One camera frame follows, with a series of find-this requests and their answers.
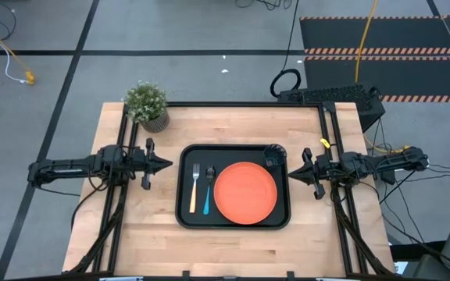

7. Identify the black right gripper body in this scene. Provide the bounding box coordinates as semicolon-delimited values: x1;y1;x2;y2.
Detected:
302;148;341;201

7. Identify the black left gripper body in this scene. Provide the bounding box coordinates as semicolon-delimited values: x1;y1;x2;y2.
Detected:
130;137;156;191

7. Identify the fork with orange handle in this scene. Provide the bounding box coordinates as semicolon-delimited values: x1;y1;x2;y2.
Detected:
188;162;201;215

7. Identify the spoon with blue handle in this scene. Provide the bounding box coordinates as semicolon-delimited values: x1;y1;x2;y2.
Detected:
202;165;216;216

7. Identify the orange plastic plate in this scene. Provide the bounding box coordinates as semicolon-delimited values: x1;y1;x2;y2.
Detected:
212;162;279;226

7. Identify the black plastic tray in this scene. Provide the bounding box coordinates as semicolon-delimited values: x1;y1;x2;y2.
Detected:
174;144;291;230

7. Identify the plant in striped pot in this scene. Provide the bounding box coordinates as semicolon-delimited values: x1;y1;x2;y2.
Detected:
123;80;170;133

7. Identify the black hazard-striped floor mat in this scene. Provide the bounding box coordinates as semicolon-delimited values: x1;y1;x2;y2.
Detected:
298;14;450;103

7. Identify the black aluminium table frame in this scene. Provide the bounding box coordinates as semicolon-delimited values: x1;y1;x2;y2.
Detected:
68;101;396;281

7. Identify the black coiled floor cable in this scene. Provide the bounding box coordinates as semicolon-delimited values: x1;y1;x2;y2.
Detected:
270;0;302;98

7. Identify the yellow hanging cable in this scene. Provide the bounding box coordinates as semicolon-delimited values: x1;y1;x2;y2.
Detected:
354;0;380;84

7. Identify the yellow cable with plug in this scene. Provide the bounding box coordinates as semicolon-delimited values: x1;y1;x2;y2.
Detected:
0;15;37;86

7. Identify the white floor cable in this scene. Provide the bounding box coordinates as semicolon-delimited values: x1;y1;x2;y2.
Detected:
0;7;29;84

